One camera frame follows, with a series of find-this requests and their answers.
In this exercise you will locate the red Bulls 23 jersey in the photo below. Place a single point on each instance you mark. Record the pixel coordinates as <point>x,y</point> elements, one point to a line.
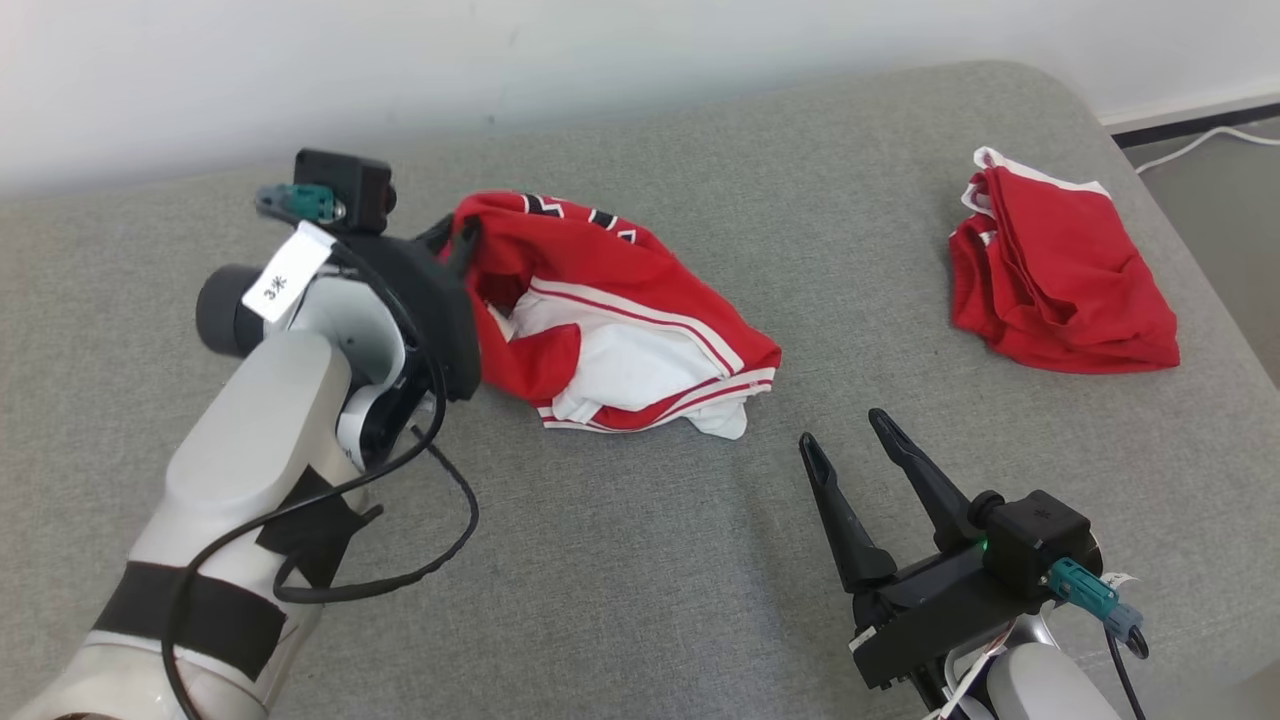
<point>620,290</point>

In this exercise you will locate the red basketball shorts white stripe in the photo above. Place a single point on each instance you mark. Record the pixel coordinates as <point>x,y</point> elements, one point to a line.
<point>1060,290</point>

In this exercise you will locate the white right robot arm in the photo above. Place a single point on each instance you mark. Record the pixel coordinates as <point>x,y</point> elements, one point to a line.
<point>1040,685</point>

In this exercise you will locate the wall baseboard strip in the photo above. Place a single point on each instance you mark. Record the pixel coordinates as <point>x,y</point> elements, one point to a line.
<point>1200,105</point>

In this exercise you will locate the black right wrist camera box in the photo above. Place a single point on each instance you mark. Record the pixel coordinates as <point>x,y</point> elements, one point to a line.
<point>1040,535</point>

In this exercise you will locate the grey fabric sofa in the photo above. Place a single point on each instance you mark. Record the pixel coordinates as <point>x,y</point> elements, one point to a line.
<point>640,560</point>

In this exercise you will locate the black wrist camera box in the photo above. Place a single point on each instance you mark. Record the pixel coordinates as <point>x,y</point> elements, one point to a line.
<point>345,185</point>
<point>1040,535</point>

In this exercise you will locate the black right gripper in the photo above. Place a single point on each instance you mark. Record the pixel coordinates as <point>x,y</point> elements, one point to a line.
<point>930,620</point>

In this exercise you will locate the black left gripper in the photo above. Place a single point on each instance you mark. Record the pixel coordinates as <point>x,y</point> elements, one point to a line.
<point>445,320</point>

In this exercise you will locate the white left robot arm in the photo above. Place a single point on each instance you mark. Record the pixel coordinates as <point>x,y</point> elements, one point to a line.
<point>240,450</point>

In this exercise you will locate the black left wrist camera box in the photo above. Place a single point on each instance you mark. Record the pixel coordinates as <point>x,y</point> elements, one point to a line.
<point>345,185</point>

